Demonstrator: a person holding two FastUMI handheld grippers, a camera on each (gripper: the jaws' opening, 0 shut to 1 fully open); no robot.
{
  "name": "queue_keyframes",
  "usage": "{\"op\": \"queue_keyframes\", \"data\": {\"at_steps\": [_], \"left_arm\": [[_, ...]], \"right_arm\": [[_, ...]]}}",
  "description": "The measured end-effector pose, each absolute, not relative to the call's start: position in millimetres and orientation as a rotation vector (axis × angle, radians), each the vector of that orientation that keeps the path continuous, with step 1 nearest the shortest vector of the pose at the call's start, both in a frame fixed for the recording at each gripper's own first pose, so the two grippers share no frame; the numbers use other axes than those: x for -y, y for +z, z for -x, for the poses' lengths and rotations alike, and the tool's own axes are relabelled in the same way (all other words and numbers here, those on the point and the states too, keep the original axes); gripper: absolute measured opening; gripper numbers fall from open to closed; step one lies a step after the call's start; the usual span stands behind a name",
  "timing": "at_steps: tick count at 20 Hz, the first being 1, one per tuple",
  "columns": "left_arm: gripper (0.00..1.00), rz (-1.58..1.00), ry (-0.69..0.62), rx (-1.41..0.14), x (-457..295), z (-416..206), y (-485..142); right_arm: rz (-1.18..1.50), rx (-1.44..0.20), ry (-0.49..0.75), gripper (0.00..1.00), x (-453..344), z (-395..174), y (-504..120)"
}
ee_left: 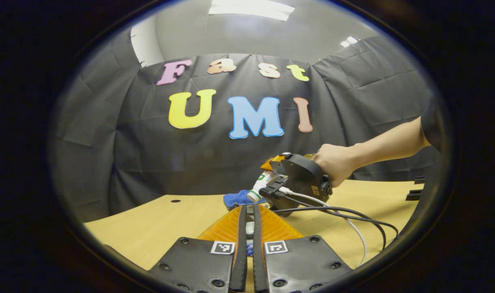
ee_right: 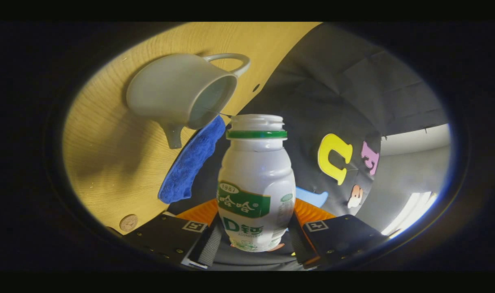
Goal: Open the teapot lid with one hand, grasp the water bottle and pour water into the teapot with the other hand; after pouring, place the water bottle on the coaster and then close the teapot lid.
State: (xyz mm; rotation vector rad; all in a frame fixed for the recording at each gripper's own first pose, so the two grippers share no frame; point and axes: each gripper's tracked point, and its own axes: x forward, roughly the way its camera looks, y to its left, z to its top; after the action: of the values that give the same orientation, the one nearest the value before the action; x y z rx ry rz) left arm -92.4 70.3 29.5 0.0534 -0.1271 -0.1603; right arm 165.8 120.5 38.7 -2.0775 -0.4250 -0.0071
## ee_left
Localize black backdrop cloth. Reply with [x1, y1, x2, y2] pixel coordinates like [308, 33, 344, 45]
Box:
[52, 31, 439, 222]

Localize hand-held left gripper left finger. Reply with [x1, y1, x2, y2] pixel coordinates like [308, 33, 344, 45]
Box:
[148, 205, 248, 293]

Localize person's black sleeve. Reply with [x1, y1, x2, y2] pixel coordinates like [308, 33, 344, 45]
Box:
[420, 102, 440, 152]

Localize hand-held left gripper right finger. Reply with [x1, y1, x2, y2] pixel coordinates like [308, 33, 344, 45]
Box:
[253, 205, 353, 293]

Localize large ceiling light panel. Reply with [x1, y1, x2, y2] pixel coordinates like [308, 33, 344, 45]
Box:
[209, 0, 295, 22]

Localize white teacup lid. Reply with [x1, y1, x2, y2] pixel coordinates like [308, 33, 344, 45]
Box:
[246, 220, 255, 257]

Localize blue towel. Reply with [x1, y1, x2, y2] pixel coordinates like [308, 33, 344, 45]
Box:
[223, 189, 266, 210]

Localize white water bottle green label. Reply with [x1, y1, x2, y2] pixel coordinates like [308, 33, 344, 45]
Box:
[247, 171, 274, 203]

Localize black cable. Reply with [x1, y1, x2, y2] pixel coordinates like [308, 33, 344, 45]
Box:
[272, 195, 399, 251]

